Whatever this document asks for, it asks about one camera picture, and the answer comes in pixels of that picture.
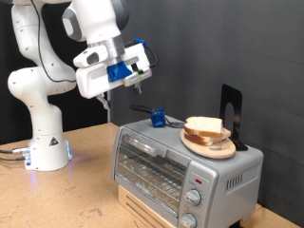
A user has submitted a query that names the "silver toaster oven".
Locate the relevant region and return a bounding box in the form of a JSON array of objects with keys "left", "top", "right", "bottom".
[{"left": 111, "top": 114, "right": 264, "bottom": 228}]

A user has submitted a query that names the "vertical metal pole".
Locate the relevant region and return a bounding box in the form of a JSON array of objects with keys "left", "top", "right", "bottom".
[{"left": 106, "top": 90, "right": 112, "bottom": 124}]

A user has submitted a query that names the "base cable with metal connector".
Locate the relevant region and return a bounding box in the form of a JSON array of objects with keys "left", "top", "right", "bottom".
[{"left": 0, "top": 145, "right": 31, "bottom": 155}]

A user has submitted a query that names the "silver oven knob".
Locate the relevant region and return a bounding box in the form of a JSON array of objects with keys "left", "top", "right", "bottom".
[
  {"left": 180, "top": 212, "right": 198, "bottom": 228},
  {"left": 184, "top": 188, "right": 202, "bottom": 207}
]

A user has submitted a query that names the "wire oven rack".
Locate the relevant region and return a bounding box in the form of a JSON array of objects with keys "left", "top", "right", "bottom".
[{"left": 118, "top": 155, "right": 188, "bottom": 205}]

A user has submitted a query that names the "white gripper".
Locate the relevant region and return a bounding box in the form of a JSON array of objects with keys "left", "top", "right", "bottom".
[{"left": 75, "top": 42, "right": 152, "bottom": 110}]

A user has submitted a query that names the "black metal bookend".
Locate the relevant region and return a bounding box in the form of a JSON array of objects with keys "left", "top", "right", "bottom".
[{"left": 218, "top": 84, "right": 249, "bottom": 152}]

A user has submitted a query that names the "black camera cable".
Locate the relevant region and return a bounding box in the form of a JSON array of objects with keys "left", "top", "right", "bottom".
[{"left": 29, "top": 0, "right": 159, "bottom": 85}]

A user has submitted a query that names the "black base cable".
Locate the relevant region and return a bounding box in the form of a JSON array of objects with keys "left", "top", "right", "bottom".
[{"left": 0, "top": 155, "right": 27, "bottom": 162}]

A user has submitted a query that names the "thin metal pin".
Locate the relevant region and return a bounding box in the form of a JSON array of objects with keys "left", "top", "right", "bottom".
[{"left": 219, "top": 122, "right": 224, "bottom": 150}]

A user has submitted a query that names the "glass oven door with handle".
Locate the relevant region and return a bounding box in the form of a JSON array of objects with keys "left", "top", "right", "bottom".
[{"left": 113, "top": 126, "right": 193, "bottom": 227}]

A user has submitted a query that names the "spatula with blue grip block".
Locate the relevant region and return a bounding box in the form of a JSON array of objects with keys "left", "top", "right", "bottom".
[{"left": 129, "top": 104, "right": 188, "bottom": 129}]

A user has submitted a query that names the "round wooden plate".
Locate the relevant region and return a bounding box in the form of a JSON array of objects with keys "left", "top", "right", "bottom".
[{"left": 180, "top": 127, "right": 238, "bottom": 160}]

